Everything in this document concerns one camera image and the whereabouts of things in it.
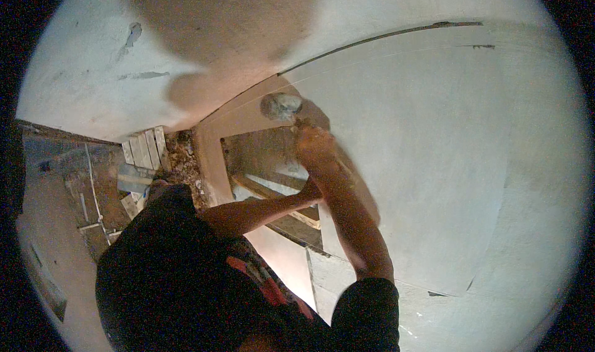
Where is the pile of rubble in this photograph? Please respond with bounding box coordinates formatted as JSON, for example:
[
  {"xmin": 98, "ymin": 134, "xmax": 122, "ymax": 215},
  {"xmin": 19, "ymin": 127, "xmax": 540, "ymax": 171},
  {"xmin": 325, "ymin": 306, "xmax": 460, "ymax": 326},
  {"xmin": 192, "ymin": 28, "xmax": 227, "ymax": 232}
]
[{"xmin": 164, "ymin": 130, "xmax": 208, "ymax": 209}]

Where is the person's body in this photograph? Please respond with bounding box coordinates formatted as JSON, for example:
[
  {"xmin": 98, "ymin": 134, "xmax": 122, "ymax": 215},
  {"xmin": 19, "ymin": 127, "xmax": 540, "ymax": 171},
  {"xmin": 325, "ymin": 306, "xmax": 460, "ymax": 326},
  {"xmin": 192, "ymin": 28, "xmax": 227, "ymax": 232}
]
[{"xmin": 95, "ymin": 183, "xmax": 401, "ymax": 352}]

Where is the stack of wooden planks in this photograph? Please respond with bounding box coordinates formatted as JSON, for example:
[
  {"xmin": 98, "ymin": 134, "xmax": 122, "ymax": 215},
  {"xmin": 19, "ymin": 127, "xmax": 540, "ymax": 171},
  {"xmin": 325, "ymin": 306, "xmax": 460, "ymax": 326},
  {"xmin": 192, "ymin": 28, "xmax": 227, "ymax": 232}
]
[{"xmin": 121, "ymin": 125, "xmax": 168, "ymax": 171}]

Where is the plaster-covered trowel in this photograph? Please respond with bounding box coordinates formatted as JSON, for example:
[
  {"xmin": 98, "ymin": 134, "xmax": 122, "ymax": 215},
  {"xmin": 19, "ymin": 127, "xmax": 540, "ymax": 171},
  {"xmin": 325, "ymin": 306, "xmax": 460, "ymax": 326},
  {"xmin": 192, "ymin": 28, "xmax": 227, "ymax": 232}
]
[{"xmin": 260, "ymin": 92, "xmax": 304, "ymax": 122}]

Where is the grey board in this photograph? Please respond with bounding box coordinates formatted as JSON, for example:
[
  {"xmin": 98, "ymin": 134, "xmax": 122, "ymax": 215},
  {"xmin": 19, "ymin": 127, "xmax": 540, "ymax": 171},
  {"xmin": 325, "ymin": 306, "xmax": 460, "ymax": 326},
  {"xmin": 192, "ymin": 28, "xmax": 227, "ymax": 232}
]
[{"xmin": 116, "ymin": 163, "xmax": 154, "ymax": 195}]

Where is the wooden scaffold plank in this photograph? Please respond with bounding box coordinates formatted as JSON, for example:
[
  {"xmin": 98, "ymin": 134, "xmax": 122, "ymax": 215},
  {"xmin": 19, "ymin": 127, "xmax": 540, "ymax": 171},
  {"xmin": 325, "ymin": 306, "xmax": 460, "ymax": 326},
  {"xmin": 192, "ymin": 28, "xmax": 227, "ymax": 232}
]
[{"xmin": 231, "ymin": 173, "xmax": 322, "ymax": 230}]

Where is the person's left hand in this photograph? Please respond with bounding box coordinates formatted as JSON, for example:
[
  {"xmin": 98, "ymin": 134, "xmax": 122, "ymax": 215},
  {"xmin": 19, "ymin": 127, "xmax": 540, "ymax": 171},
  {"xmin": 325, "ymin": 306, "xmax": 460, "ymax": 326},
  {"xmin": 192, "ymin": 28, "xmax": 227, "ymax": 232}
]
[{"xmin": 300, "ymin": 179, "xmax": 324, "ymax": 203}]

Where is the person's right hand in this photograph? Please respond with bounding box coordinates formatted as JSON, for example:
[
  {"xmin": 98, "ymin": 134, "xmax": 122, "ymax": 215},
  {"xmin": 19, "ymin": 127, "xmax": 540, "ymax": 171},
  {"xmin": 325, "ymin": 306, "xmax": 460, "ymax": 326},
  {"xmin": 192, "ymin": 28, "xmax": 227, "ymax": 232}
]
[{"xmin": 296, "ymin": 124, "xmax": 338, "ymax": 169}]

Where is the white pipe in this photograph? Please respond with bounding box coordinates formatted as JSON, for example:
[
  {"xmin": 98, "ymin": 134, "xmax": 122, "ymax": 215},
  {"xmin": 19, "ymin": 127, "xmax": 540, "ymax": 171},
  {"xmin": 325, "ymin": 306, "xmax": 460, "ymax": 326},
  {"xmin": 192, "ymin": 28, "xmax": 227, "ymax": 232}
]
[{"xmin": 77, "ymin": 142, "xmax": 122, "ymax": 247}]

